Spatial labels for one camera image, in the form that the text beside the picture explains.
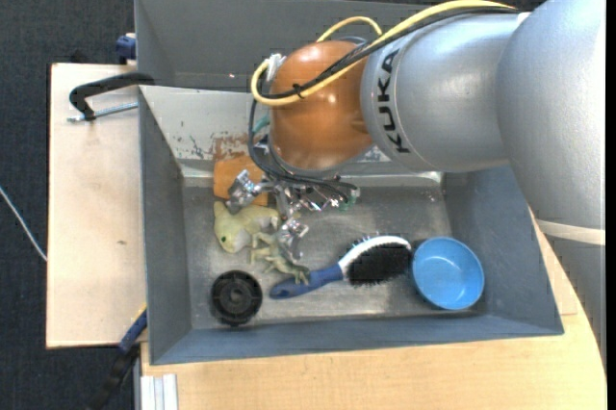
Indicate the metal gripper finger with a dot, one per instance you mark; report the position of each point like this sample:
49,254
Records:
293,235
243,189

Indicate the orange block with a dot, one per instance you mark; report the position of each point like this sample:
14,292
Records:
223,179

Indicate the green toy lizard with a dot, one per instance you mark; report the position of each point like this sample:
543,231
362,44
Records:
281,264

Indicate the pale yellow toy frog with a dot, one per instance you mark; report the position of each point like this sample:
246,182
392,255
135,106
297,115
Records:
236,230

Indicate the blue and white hairbrush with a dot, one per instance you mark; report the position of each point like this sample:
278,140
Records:
370,261

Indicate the grey metal bin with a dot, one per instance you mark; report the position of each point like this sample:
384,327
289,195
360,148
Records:
163,215

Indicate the black round ribbed disc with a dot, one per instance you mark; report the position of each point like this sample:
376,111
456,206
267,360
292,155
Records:
236,297

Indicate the pale wood board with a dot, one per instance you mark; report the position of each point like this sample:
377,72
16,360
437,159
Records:
91,215

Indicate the blue bowl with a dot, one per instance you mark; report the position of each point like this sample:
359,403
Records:
447,275

